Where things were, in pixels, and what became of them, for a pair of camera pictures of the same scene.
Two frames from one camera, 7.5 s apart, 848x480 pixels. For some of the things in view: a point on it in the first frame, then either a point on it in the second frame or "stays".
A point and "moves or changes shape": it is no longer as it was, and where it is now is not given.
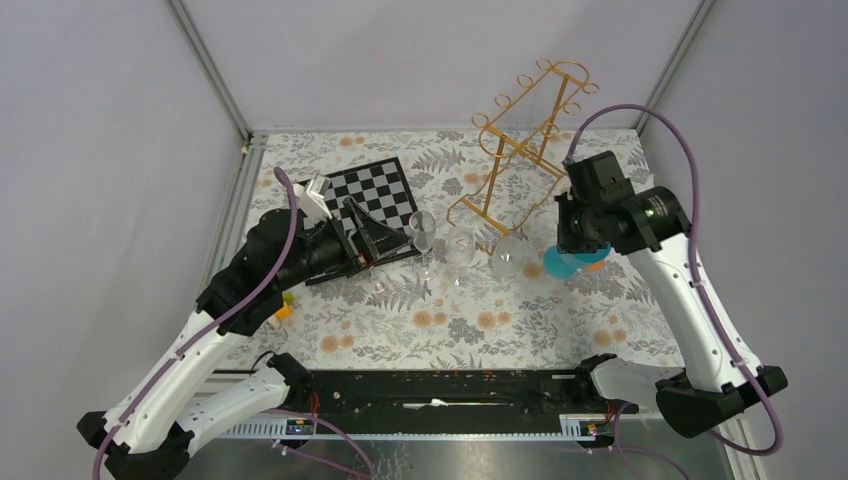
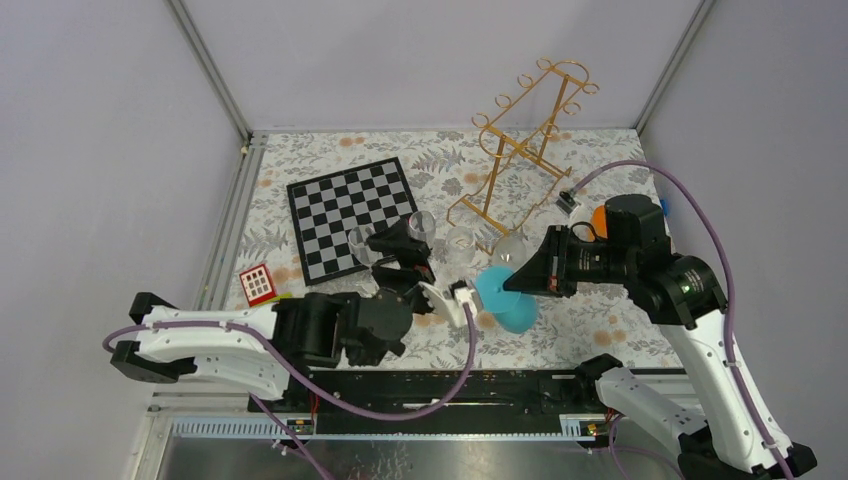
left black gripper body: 329,249 to 424,272
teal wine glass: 566,265 moves or changes shape
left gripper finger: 365,223 to 392,278
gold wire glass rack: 517,142 stays
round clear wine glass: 509,255 stays
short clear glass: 459,250 stays
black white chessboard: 382,189 stays
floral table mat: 482,295 stays
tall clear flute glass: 422,223 stays
